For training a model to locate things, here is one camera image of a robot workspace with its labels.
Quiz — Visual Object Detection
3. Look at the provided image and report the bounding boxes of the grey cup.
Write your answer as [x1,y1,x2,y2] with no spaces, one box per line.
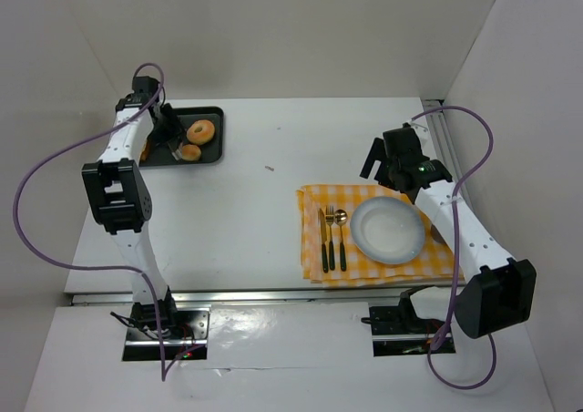
[430,224,445,244]

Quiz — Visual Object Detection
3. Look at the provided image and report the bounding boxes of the green handled knife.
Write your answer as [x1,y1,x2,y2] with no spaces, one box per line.
[318,209,329,273]

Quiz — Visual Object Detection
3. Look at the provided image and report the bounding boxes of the bagel with hole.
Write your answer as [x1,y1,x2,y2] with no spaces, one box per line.
[187,119,216,145]

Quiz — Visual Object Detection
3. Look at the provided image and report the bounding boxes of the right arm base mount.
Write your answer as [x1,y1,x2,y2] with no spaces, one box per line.
[361,285,444,357]

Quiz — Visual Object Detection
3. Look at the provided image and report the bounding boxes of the green handled gold spoon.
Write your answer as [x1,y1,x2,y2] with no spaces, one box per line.
[334,209,348,272]

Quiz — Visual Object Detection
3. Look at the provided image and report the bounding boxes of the metal tongs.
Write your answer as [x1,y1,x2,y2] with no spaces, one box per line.
[167,139,182,161]

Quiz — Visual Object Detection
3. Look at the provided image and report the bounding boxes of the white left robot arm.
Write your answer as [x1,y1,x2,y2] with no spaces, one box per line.
[82,76,179,335]

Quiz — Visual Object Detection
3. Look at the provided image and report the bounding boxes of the green handled fork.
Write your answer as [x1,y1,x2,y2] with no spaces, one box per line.
[325,205,335,271]

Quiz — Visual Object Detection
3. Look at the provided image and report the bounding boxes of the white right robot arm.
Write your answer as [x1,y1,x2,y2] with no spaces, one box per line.
[361,125,537,339]

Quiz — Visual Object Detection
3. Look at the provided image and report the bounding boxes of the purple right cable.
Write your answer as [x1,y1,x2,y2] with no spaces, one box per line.
[411,105,497,390]

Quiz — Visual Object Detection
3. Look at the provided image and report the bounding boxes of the white plate blue rim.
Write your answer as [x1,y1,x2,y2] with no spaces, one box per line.
[350,196,425,265]

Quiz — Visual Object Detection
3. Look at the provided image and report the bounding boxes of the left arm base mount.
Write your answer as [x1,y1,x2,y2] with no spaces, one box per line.
[110,308,210,362]

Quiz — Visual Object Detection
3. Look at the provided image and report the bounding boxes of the metal rail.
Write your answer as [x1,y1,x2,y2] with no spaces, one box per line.
[70,287,411,306]

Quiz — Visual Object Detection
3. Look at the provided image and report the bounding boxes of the black tray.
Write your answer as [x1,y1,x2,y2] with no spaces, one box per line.
[139,106,225,168]

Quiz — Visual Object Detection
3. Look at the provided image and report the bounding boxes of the round bread roll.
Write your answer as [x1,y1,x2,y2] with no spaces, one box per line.
[180,144,201,162]

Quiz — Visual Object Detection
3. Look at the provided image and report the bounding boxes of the yellow checkered cloth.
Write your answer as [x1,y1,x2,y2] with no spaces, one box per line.
[296,184,454,287]

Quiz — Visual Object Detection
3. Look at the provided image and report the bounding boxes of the baguette slice bread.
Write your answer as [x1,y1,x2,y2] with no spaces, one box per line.
[139,140,151,162]

